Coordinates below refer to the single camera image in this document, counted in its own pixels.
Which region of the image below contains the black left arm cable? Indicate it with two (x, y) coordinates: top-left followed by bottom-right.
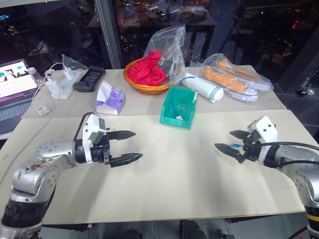
(73, 112), (94, 143)

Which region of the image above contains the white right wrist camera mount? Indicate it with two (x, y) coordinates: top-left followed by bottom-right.
(247, 116), (279, 165)

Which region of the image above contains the clear plastic water bottle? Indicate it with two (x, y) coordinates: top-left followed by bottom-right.
(26, 67), (46, 88)

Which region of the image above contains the small clear plastic bag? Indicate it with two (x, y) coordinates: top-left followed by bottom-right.
(61, 53), (89, 77)

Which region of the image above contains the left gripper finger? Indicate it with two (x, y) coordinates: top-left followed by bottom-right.
(107, 130), (137, 141)
(110, 153), (144, 168)

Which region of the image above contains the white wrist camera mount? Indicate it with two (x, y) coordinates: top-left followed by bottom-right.
(247, 116), (279, 165)
(81, 114), (107, 165)

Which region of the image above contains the black floor fixture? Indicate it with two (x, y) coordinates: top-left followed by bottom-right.
(295, 76), (319, 97)

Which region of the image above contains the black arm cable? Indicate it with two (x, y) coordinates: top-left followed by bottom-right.
(249, 141), (319, 168)
(73, 112), (94, 143)

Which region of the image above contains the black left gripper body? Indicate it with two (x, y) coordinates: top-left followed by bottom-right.
(90, 126), (113, 167)

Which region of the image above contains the clear crumpled plastic bag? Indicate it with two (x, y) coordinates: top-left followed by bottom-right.
(143, 24), (187, 87)

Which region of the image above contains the green plastic bin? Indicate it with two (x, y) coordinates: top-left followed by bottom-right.
(159, 86), (199, 130)

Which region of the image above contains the white cylindrical bottle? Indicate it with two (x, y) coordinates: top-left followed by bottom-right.
(180, 72), (225, 104)

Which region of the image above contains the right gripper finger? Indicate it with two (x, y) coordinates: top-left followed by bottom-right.
(229, 129), (250, 141)
(214, 143), (244, 160)

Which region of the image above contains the beige table mat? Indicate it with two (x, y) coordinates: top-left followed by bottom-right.
(20, 65), (288, 120)

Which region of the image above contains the small white earbud case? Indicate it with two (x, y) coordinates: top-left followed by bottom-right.
(35, 106), (51, 116)

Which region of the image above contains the white power strip with chargers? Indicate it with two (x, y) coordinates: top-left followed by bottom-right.
(44, 63), (83, 100)

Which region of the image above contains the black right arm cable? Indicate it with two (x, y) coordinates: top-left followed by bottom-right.
(249, 141), (319, 168)

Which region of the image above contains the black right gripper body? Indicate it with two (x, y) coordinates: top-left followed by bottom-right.
(237, 130), (262, 164)

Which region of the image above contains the orange wicker basket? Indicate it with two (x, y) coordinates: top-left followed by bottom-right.
(123, 58), (178, 96)

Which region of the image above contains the black keypad device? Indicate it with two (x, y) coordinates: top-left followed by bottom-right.
(73, 65), (106, 93)

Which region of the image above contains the grey window frame post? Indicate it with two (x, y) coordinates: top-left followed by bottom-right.
(94, 0), (125, 71)

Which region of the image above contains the orange canvas shoe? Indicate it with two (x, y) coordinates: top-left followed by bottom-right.
(202, 65), (260, 102)
(217, 59), (273, 92)

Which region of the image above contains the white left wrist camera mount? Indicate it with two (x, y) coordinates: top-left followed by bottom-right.
(81, 114), (107, 165)

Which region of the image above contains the purple tissue pack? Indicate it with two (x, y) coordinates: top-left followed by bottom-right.
(94, 80), (126, 116)

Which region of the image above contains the white charger cable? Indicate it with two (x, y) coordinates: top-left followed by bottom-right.
(31, 63), (66, 101)

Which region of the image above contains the open laptop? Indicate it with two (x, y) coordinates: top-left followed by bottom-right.
(0, 58), (38, 136)

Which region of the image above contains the red cloth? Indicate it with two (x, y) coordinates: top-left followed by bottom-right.
(128, 49), (168, 87)

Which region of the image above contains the clear plastic shoe bag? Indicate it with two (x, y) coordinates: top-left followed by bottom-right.
(201, 52), (274, 102)

